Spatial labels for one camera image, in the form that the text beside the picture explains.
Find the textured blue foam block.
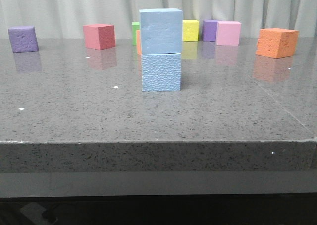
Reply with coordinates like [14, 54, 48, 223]
[141, 53, 181, 92]

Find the smooth blue foam block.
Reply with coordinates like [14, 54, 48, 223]
[139, 8, 183, 54]

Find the textured orange foam block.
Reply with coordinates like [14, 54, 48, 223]
[136, 29, 142, 55]

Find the green foam block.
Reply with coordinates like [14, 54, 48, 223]
[131, 22, 140, 46]

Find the yellow foam block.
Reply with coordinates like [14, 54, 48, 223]
[182, 20, 199, 42]

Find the red foam block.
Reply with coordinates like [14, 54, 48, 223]
[83, 24, 116, 50]

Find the pink foam block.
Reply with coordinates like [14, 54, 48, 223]
[215, 21, 241, 46]

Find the dented orange foam block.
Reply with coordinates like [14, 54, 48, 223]
[256, 28, 299, 59]

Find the grey curtain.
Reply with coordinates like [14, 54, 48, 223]
[0, 0, 317, 39]

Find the dented purple foam block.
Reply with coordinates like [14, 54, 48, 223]
[8, 26, 39, 53]

